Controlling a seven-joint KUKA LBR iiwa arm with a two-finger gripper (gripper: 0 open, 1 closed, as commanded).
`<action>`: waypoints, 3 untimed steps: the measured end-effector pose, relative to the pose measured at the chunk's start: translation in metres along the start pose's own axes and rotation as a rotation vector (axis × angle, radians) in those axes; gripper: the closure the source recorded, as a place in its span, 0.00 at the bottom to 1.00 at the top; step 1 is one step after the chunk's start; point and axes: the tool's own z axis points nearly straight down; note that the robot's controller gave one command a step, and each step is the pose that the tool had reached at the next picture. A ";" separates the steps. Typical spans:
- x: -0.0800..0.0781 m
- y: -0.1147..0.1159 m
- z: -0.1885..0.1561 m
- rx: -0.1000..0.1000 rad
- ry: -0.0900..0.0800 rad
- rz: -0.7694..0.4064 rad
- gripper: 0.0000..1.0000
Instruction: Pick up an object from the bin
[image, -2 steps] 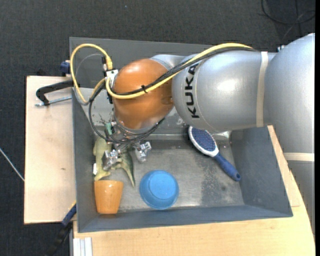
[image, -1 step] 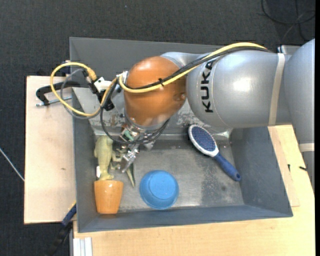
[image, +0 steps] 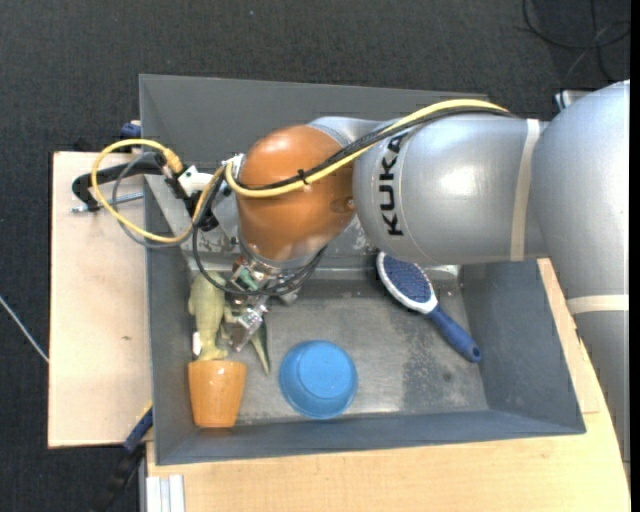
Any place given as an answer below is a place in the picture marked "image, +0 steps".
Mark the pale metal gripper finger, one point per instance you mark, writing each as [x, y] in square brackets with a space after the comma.
[254, 318]
[241, 337]

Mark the green toy figure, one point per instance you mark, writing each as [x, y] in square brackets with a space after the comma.
[207, 310]

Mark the orange cup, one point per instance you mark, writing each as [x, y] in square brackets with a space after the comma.
[217, 395]

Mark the blue bowl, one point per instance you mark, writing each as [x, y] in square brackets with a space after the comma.
[318, 380]

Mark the grey metal bin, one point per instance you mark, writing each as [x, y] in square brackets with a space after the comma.
[380, 350]

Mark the pale wood flat board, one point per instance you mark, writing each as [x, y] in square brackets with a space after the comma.
[97, 300]

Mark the blue and white hairbrush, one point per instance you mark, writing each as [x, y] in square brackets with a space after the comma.
[407, 285]

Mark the black cylinder on white bracket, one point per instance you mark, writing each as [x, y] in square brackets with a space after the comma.
[192, 181]

